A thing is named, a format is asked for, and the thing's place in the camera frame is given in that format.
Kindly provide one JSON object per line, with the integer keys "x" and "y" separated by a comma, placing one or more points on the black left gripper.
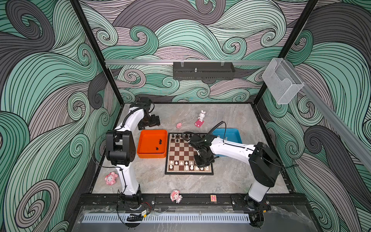
{"x": 154, "y": 121}

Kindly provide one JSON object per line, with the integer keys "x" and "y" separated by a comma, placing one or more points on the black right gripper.
{"x": 200, "y": 165}

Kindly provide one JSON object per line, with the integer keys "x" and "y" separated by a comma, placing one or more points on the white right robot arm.
{"x": 264, "y": 163}

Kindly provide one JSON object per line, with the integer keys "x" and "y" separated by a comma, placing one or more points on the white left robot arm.
{"x": 121, "y": 149}

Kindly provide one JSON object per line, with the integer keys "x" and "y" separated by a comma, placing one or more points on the folding chess board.
{"x": 180, "y": 158}

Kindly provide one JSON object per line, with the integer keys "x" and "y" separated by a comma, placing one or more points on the orange plastic tray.
{"x": 152, "y": 144}

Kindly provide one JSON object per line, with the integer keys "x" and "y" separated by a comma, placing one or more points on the white bunny phone stand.
{"x": 200, "y": 120}

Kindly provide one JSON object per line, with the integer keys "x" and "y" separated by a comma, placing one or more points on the blue plastic tray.
{"x": 229, "y": 134}

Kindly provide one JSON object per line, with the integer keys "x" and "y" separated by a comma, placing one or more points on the red letter block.
{"x": 213, "y": 198}

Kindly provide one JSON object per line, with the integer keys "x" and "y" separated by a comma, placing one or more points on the pink melody figurine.
{"x": 176, "y": 196}

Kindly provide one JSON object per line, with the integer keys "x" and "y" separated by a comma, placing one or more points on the pink kitty figurine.
{"x": 111, "y": 178}

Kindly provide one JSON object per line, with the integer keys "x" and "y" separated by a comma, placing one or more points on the clear acrylic holder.
{"x": 282, "y": 80}

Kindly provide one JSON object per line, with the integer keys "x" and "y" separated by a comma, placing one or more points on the black frame post left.
{"x": 95, "y": 47}

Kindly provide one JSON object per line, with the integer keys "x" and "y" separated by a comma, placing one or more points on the black frame post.
{"x": 289, "y": 43}
{"x": 95, "y": 47}

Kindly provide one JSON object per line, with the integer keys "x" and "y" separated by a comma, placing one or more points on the black wall shelf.
{"x": 204, "y": 71}

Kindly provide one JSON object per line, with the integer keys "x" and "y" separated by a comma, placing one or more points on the white slotted cable duct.
{"x": 169, "y": 218}

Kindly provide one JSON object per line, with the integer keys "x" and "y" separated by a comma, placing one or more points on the aluminium rail right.
{"x": 353, "y": 142}

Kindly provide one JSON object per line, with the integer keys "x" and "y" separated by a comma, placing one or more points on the black frame post right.
{"x": 289, "y": 43}

